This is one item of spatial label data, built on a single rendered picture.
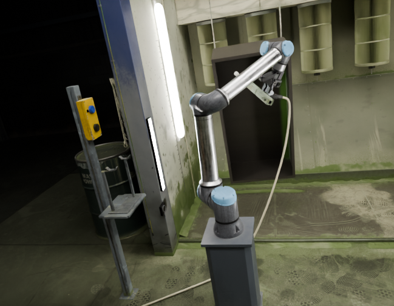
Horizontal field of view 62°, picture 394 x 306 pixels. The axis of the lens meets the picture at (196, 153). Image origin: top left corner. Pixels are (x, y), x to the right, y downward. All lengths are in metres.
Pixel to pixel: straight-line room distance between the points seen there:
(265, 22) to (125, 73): 1.83
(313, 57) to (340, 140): 0.99
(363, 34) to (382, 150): 1.26
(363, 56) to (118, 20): 2.56
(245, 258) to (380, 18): 2.82
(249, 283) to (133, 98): 1.54
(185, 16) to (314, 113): 1.86
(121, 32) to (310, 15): 2.08
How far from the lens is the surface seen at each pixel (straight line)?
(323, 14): 3.87
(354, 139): 4.13
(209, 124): 2.00
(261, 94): 2.32
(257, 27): 3.85
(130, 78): 2.58
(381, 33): 3.99
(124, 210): 2.29
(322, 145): 4.07
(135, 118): 2.63
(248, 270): 2.14
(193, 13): 3.88
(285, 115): 3.24
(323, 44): 3.87
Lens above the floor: 1.79
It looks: 19 degrees down
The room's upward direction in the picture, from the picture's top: 9 degrees counter-clockwise
